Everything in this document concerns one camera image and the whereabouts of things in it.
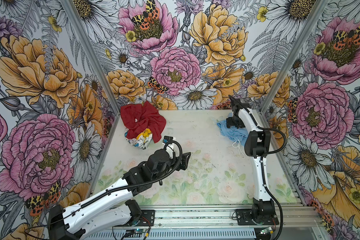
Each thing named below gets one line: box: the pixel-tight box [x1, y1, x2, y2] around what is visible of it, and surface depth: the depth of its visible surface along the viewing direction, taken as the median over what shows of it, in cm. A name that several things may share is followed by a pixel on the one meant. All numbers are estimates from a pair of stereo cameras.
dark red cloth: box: [120, 101, 167, 143], surface depth 110 cm
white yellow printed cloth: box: [124, 128, 153, 150], surface depth 100 cm
